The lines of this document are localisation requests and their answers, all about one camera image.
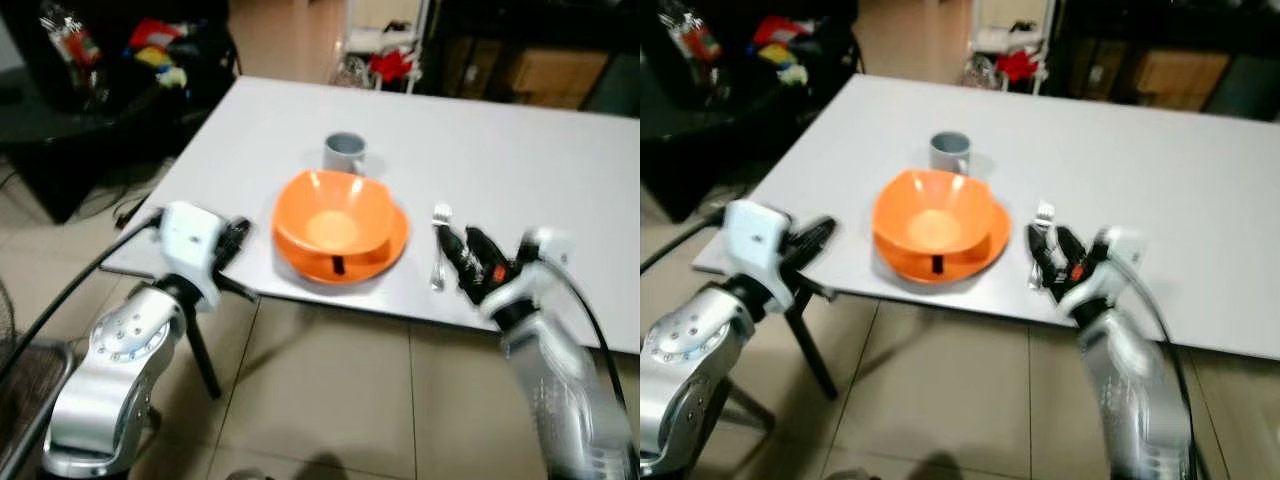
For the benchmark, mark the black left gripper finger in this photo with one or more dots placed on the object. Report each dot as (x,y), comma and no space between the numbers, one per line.
(234,288)
(815,288)
(820,229)
(239,229)

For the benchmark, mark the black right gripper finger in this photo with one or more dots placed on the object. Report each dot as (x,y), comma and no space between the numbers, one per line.
(1075,246)
(458,258)
(488,248)
(1045,258)

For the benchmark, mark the silver metal fork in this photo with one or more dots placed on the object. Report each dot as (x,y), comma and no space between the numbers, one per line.
(441,215)
(1044,213)

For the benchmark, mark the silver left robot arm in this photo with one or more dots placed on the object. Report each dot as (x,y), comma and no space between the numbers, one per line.
(690,380)
(110,380)

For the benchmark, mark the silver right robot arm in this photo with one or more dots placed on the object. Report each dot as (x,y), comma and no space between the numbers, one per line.
(560,400)
(1130,400)

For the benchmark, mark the orange plastic plate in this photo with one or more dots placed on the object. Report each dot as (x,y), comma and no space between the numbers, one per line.
(995,245)
(392,250)

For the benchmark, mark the black table leg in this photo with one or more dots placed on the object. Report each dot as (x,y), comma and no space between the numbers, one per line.
(812,350)
(203,350)

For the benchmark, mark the grey mug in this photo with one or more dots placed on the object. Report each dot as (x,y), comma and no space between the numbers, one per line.
(343,155)
(948,155)

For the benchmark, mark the white crumpled item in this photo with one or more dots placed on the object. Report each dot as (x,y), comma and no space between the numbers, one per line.
(172,76)
(794,74)

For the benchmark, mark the black sofa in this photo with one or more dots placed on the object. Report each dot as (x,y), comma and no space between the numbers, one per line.
(690,140)
(60,150)

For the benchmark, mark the yellow package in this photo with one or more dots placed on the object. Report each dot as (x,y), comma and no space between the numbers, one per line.
(776,52)
(152,55)

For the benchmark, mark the brown cardboard box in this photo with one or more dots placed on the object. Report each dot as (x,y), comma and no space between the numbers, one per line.
(1182,80)
(560,78)

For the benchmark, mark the black shelf unit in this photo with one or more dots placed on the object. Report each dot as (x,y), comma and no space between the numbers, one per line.
(470,60)
(1090,60)

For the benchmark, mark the red cloth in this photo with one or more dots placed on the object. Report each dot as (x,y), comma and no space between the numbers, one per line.
(1018,65)
(392,66)

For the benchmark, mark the red package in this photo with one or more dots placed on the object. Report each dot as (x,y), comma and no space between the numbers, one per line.
(780,29)
(155,33)

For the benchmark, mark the clear plastic bag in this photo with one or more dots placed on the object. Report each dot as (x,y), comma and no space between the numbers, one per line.
(72,45)
(692,35)

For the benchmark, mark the white metal rack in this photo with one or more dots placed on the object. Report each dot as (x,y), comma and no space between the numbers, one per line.
(1010,20)
(385,20)

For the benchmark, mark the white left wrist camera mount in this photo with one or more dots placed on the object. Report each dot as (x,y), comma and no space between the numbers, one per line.
(755,240)
(190,245)

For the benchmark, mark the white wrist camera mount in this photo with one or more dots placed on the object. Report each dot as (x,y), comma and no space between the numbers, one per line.
(755,240)
(1120,255)
(190,245)
(545,255)

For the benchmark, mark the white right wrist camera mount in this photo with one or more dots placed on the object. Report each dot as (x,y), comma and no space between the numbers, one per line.
(1120,255)
(545,255)

